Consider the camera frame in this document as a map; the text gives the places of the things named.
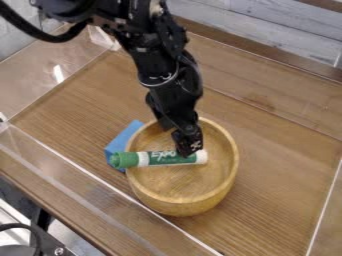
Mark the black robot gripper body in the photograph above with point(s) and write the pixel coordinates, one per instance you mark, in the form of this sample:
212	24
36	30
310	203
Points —
154	40

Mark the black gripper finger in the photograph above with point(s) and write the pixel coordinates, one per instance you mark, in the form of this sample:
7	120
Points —
187	143
160	107

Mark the green Expo marker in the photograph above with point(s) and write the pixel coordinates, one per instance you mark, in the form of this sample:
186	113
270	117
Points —
155	158

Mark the brown wooden bowl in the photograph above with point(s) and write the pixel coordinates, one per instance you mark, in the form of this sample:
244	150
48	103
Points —
186	190

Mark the blue foam block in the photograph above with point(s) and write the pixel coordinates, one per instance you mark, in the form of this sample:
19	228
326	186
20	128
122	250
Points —
119	142

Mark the black metal stand base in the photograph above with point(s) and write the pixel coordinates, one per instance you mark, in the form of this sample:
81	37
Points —
45	245

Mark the clear acrylic corner bracket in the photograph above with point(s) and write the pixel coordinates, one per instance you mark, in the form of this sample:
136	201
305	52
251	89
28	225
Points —
102	39

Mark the clear acrylic tray wall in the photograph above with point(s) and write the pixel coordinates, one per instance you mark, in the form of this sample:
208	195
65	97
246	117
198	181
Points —
104	215

